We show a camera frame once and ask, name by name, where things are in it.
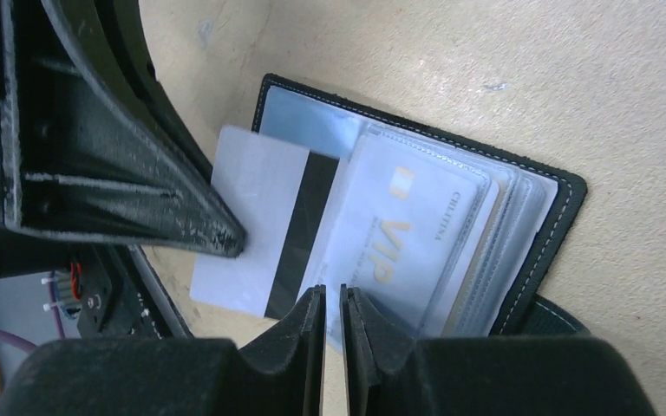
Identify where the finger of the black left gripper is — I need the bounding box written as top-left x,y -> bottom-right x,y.
94,0 -> 212,179

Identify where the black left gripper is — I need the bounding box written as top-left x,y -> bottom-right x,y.
0,1 -> 246,338

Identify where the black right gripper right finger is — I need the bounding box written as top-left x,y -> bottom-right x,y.
340,287 -> 656,415

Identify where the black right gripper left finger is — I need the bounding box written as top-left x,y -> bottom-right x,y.
0,285 -> 326,415

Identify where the black leather card holder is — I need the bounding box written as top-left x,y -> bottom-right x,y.
252,74 -> 588,338

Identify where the white magnetic stripe card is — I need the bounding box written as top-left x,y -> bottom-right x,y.
189,126 -> 347,319

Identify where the white VIP card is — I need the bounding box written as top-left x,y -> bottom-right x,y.
318,133 -> 496,335

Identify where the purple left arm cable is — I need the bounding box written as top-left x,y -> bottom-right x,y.
0,275 -> 67,354

